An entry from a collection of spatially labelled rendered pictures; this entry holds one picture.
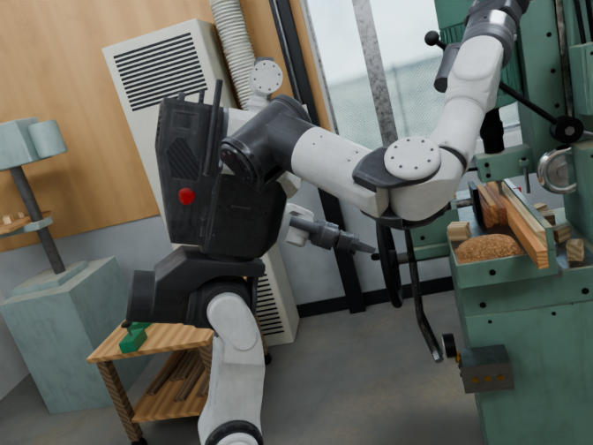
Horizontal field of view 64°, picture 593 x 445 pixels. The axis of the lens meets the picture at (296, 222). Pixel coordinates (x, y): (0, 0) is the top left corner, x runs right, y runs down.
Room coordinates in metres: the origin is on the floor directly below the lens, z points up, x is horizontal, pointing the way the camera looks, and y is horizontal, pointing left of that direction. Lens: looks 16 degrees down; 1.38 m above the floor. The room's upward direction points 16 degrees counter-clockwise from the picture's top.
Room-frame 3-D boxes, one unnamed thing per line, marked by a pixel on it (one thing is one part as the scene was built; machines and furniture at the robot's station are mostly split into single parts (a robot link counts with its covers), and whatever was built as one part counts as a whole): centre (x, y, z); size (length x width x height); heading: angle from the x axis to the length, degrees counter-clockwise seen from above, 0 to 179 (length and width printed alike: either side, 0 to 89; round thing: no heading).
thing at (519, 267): (1.28, -0.46, 0.87); 0.61 x 0.30 x 0.06; 164
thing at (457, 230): (1.16, -0.40, 0.92); 0.05 x 0.04 x 0.04; 51
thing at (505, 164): (1.25, -0.59, 1.03); 0.14 x 0.07 x 0.09; 74
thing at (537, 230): (1.24, -0.59, 0.92); 0.60 x 0.02 x 0.05; 164
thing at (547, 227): (1.24, -0.60, 0.93); 0.60 x 0.02 x 0.06; 164
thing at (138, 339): (2.12, 0.67, 0.32); 0.66 x 0.57 x 0.64; 166
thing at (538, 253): (1.17, -0.54, 0.92); 0.59 x 0.02 x 0.04; 164
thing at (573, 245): (1.07, -0.65, 0.82); 0.04 x 0.03 x 0.04; 139
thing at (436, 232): (1.30, -0.38, 0.91); 0.15 x 0.14 x 0.09; 164
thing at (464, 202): (1.28, -0.47, 0.95); 0.09 x 0.07 x 0.09; 164
